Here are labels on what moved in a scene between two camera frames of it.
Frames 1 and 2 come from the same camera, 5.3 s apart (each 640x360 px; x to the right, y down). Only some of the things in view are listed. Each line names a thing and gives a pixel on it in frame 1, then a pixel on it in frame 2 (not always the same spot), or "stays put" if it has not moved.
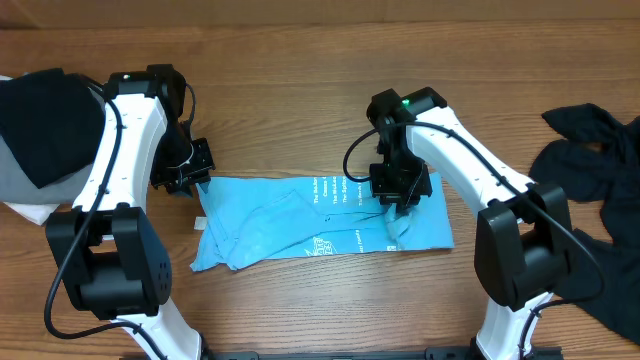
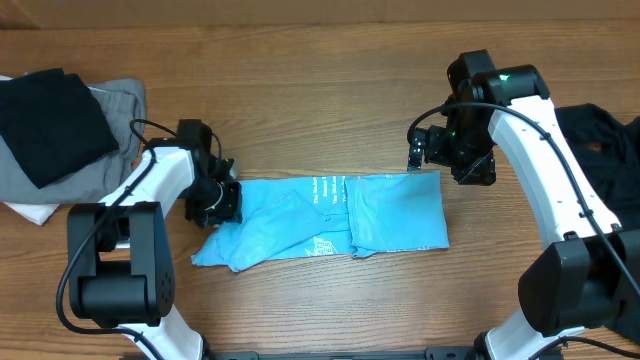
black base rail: (431, 353) stays put
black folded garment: (52, 123) stays put
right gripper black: (394, 197) → (482, 172)
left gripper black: (179, 185) → (230, 212)
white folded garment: (35, 213) stays put
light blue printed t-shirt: (257, 220) stays put
